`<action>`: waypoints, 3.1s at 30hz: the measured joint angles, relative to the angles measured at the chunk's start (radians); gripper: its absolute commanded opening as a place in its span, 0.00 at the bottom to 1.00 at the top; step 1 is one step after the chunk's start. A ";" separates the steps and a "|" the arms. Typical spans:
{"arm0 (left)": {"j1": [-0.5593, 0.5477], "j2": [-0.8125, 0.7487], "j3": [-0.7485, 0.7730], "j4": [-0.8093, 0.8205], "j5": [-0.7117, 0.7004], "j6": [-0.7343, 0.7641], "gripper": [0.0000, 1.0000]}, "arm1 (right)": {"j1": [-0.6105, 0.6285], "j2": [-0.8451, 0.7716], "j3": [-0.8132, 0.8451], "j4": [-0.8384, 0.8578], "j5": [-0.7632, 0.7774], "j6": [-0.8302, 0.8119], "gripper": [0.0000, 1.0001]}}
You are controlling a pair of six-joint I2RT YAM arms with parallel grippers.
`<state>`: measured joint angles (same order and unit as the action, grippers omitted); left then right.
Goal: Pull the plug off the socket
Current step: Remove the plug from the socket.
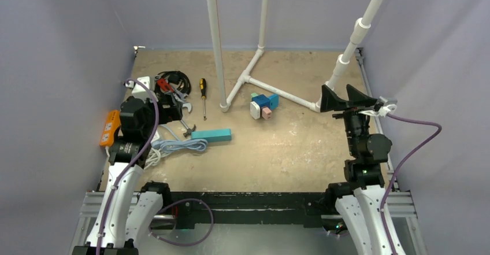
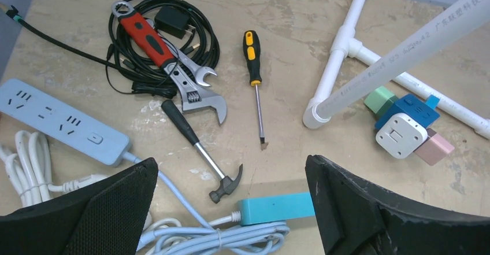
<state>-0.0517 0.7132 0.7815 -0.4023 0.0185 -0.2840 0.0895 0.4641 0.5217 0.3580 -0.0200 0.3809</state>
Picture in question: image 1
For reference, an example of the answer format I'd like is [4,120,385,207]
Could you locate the pink plug adapter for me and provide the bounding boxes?
[261,106,272,120]

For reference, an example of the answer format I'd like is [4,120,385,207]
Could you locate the blue cube socket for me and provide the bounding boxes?
[251,94,270,108]

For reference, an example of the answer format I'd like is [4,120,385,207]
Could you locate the white plug adapter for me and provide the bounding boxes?
[250,101,261,120]

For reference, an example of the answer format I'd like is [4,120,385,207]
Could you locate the light blue plug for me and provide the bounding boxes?
[268,94,280,110]

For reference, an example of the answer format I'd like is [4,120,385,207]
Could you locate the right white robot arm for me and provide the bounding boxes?
[320,84,405,254]

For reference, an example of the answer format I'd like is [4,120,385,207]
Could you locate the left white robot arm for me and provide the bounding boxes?
[72,94,182,254]

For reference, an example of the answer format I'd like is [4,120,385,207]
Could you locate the silver adjustable wrench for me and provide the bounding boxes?
[171,86,192,113]

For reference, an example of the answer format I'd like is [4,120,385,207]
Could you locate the small claw hammer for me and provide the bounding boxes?
[180,119,196,138]

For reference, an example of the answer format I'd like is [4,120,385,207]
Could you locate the yellow black screwdriver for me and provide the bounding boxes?
[199,78,207,121]

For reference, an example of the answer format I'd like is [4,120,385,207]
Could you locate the teal rectangular box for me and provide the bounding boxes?
[191,128,232,143]

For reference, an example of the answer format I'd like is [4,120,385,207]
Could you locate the orange power strip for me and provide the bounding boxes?
[99,110,121,147]

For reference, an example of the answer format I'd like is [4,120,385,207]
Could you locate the black coiled cable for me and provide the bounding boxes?
[155,71,192,95]

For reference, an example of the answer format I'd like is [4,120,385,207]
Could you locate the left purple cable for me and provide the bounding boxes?
[95,78,214,255]

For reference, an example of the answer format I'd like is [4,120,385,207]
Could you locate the purple cable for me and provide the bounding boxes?
[95,78,214,255]
[378,113,443,255]

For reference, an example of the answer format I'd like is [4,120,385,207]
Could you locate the light blue coiled cord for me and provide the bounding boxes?
[157,124,209,155]

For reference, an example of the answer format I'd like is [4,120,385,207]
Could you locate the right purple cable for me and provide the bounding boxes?
[378,113,443,255]

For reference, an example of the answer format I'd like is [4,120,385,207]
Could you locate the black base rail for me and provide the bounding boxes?
[164,191,338,229]

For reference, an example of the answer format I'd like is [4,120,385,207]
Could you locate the white PVC pipe frame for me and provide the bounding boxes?
[203,0,399,113]

